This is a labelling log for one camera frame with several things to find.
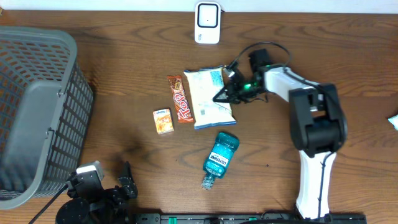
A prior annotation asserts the large white snack bag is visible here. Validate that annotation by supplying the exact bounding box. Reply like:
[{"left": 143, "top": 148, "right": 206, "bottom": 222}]
[{"left": 183, "top": 66, "right": 237, "bottom": 129}]

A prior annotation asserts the red chocolate bar wrapper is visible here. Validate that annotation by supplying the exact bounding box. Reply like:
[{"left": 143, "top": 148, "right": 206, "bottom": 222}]
[{"left": 167, "top": 75, "right": 194, "bottom": 123}]

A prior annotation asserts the small orange box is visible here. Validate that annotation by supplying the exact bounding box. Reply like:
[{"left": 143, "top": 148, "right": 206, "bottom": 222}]
[{"left": 153, "top": 108, "right": 174, "bottom": 134}]

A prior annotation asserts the teal mouthwash bottle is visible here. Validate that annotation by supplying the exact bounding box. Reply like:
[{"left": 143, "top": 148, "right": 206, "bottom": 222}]
[{"left": 201, "top": 132, "right": 240, "bottom": 190}]

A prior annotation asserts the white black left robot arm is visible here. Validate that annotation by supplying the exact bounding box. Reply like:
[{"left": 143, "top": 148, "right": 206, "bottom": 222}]
[{"left": 55, "top": 161, "right": 138, "bottom": 224}]

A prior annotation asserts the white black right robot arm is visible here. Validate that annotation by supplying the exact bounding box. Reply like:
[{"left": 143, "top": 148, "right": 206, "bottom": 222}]
[{"left": 213, "top": 49, "right": 348, "bottom": 221}]

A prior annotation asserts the white barcode scanner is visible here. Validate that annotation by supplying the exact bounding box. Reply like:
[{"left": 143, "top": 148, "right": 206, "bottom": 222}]
[{"left": 194, "top": 1, "right": 221, "bottom": 44}]

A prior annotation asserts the grey plastic mesh basket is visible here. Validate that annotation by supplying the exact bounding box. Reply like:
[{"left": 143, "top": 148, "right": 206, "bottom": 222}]
[{"left": 1, "top": 26, "right": 94, "bottom": 210}]

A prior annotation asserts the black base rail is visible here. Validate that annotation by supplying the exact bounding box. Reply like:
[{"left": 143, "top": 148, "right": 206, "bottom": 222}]
[{"left": 132, "top": 211, "right": 368, "bottom": 224}]

